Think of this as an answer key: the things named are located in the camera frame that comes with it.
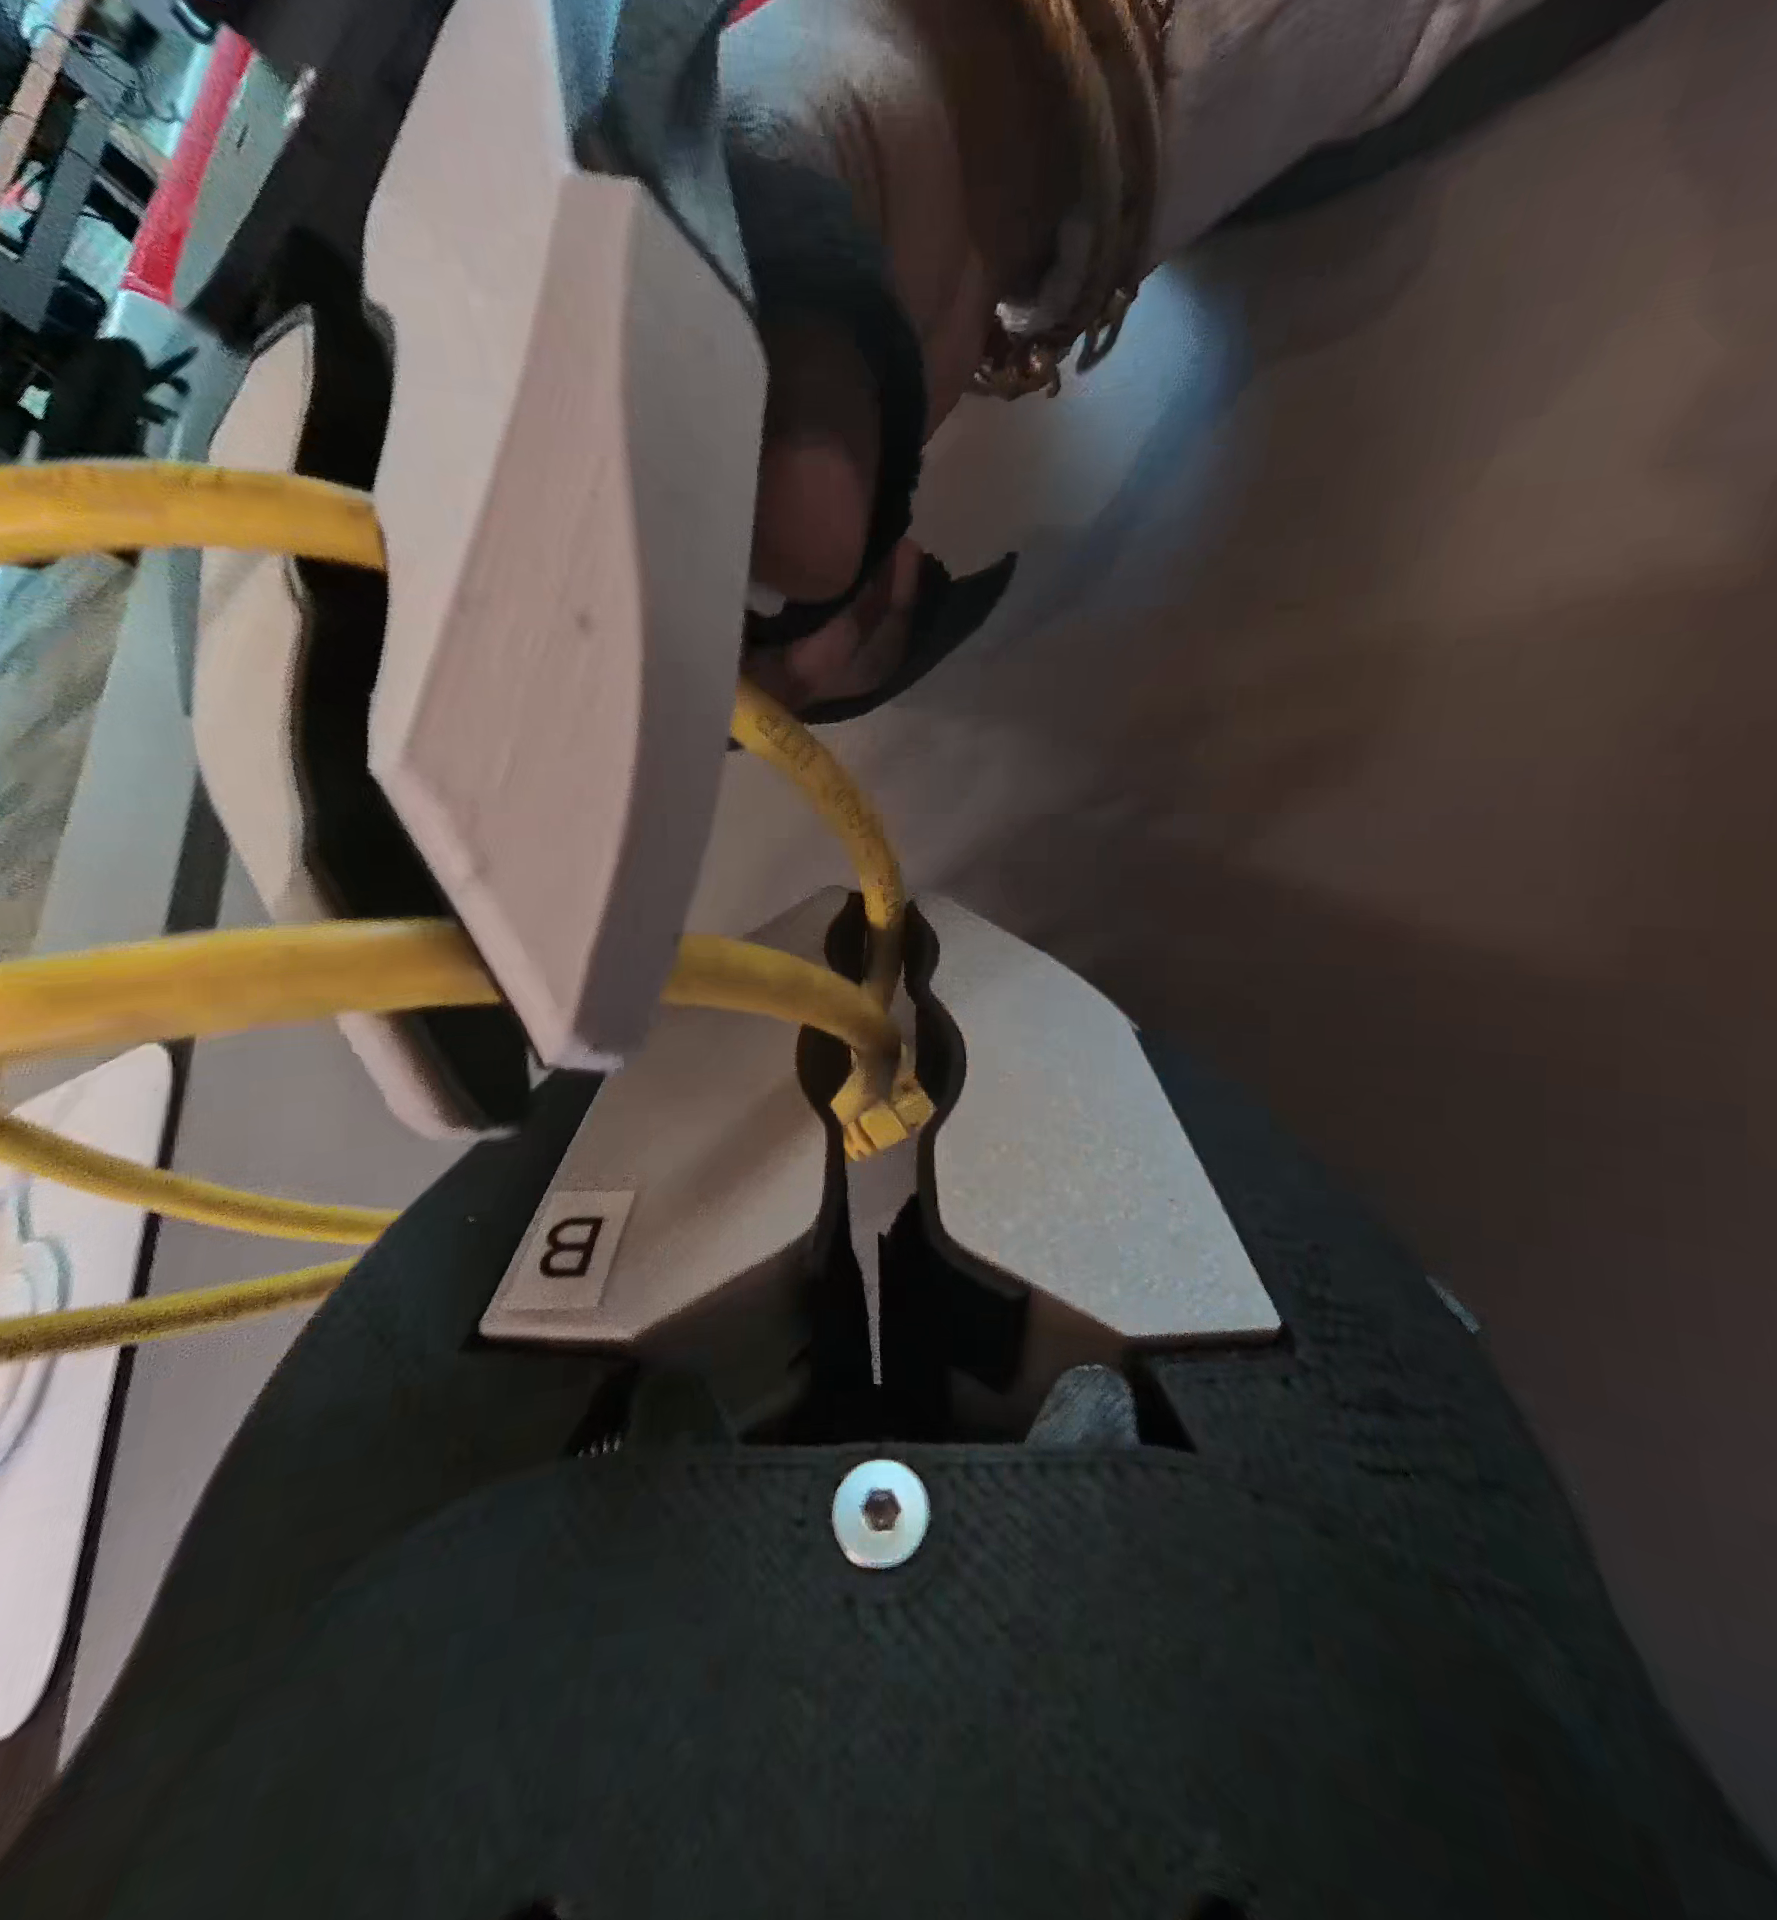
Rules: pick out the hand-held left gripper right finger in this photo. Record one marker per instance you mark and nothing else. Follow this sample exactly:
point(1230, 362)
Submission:
point(1096, 1170)

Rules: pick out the grey desk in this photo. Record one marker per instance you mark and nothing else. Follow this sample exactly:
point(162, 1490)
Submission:
point(1427, 749)

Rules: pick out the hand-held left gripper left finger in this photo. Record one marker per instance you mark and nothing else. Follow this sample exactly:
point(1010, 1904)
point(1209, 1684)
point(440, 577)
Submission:
point(679, 1200)

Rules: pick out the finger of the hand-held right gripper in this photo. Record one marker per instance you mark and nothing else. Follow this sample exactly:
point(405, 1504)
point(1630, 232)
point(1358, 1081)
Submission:
point(243, 675)
point(558, 599)

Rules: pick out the person's right hand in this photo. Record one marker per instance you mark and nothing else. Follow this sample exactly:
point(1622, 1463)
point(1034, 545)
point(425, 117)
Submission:
point(819, 495)

